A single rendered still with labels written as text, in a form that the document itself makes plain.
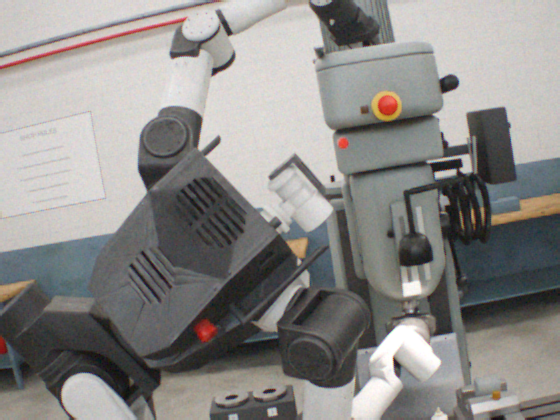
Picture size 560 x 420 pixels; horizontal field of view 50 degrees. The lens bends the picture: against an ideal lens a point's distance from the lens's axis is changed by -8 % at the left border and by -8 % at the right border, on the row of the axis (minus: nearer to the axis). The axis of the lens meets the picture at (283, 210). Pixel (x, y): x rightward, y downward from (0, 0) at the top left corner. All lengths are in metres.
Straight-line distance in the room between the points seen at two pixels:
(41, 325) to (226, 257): 0.36
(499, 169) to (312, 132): 4.05
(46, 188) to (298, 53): 2.72
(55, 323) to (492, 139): 1.22
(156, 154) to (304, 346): 0.42
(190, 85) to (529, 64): 5.00
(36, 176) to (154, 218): 5.45
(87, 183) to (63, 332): 5.13
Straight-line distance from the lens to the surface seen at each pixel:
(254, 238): 0.93
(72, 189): 6.26
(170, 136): 1.15
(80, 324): 1.10
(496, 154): 1.79
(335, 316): 1.03
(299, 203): 1.14
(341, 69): 1.32
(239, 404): 1.67
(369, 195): 1.46
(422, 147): 1.42
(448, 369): 2.01
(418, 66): 1.33
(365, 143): 1.41
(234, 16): 1.35
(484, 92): 5.91
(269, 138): 5.76
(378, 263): 1.48
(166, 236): 0.98
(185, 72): 1.27
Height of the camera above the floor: 1.72
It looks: 6 degrees down
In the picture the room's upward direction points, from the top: 10 degrees counter-clockwise
